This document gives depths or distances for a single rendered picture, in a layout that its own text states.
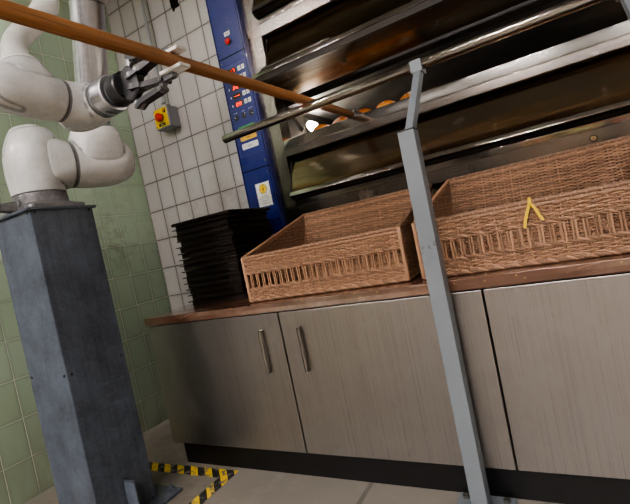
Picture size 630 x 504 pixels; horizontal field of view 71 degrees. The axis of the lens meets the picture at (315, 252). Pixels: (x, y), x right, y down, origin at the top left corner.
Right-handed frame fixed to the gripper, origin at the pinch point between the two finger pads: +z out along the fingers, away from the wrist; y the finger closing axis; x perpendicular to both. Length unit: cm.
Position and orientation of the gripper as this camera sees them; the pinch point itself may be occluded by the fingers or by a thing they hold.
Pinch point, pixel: (173, 61)
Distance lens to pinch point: 112.1
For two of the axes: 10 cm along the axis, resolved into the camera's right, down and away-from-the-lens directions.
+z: 8.5, -1.5, -5.1
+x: -5.0, 1.3, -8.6
